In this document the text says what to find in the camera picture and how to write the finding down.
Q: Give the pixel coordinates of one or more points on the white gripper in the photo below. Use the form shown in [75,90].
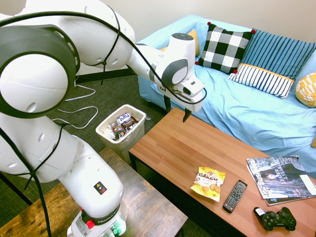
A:
[195,105]

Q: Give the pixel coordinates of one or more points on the yellow baked chip bag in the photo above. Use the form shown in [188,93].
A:
[208,184]

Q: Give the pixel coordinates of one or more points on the white trash bin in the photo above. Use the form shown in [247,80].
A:
[133,139]

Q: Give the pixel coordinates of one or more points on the light wood coffee table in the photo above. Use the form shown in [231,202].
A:
[182,153]

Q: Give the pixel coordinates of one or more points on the brown snack wrapper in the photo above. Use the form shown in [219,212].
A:
[130,122]

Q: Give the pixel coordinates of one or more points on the white purple hint wrapper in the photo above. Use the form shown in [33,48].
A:
[123,118]

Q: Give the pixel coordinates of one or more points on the crumpled dark candy wrappers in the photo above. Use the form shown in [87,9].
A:
[118,130]

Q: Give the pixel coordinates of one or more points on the light blue covered sofa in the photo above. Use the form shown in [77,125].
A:
[247,118]

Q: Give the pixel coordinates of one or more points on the plain yellow rectangular pillow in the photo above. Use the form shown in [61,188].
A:
[195,39]

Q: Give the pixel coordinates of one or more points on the white crumpled tissue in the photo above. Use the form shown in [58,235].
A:
[109,134]

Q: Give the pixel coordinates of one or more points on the black white checkered pillow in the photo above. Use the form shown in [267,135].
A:
[224,48]

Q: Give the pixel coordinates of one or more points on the dark rustic wood table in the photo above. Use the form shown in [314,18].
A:
[148,205]

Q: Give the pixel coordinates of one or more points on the black tv remote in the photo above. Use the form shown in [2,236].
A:
[235,196]

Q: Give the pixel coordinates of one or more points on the blue striped pillow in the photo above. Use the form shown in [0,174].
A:
[274,56]

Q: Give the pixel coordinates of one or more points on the dark cover business magazine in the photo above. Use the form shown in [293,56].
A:
[279,177]

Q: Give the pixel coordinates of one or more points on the yellow white patterned round pillow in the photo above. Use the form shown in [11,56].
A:
[307,90]

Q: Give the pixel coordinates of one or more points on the tan object at sofa edge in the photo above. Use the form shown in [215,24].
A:
[314,142]

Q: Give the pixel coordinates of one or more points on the red round knob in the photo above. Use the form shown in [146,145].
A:
[90,224]

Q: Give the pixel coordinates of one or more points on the black game controller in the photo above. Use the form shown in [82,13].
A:
[279,219]

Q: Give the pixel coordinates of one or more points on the black stand leg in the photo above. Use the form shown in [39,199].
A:
[17,190]

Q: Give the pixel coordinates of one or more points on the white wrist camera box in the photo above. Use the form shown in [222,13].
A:
[192,86]

